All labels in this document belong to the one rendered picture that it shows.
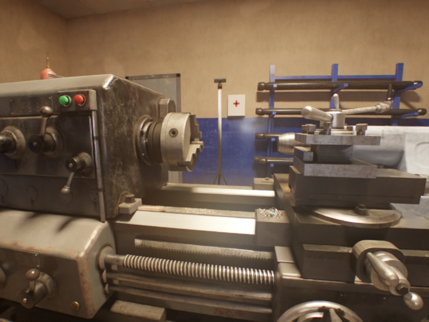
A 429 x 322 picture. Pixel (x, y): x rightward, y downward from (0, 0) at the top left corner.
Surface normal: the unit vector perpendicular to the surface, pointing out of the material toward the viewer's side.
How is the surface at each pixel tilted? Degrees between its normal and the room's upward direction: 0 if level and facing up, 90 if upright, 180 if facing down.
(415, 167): 70
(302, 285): 90
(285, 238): 90
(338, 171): 90
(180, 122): 50
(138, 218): 36
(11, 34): 90
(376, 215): 0
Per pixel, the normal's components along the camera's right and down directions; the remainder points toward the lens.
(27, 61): 0.99, 0.03
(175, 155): -0.16, 0.46
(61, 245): -0.09, -0.76
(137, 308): 0.00, -0.99
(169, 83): -0.17, 0.15
